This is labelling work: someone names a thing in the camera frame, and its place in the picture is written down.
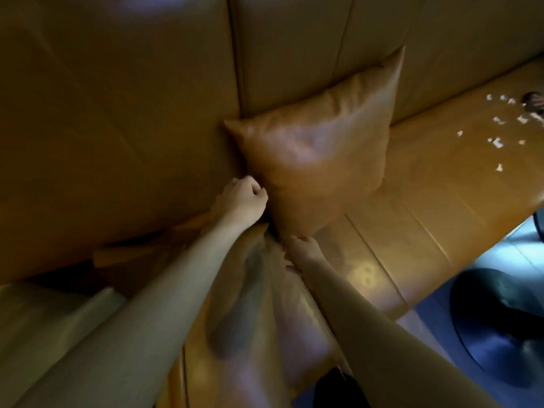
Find person's right forearm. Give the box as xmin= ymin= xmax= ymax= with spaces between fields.
xmin=299 ymin=261 xmax=500 ymax=408

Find tan leather throw pillow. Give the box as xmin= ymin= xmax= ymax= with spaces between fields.
xmin=224 ymin=46 xmax=407 ymax=245
xmin=184 ymin=223 xmax=347 ymax=408

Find person's left forearm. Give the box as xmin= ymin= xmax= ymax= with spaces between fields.
xmin=12 ymin=216 xmax=260 ymax=408

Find person's dark clothing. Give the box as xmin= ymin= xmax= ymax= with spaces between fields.
xmin=314 ymin=367 xmax=371 ymax=408

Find small dark striped object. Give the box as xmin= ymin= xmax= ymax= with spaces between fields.
xmin=522 ymin=92 xmax=544 ymax=114

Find person's right hand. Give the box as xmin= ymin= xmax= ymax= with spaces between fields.
xmin=282 ymin=235 xmax=329 ymax=280

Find person's left hand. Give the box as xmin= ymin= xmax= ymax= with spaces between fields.
xmin=209 ymin=176 xmax=269 ymax=229

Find scattered white paper scraps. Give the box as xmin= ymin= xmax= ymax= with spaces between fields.
xmin=456 ymin=93 xmax=544 ymax=173

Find tan leather sofa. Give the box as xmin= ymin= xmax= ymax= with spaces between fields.
xmin=0 ymin=0 xmax=544 ymax=408

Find black round base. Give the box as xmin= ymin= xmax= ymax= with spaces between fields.
xmin=449 ymin=268 xmax=544 ymax=390

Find beige fabric cushion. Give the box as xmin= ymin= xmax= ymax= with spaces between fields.
xmin=0 ymin=282 xmax=128 ymax=408

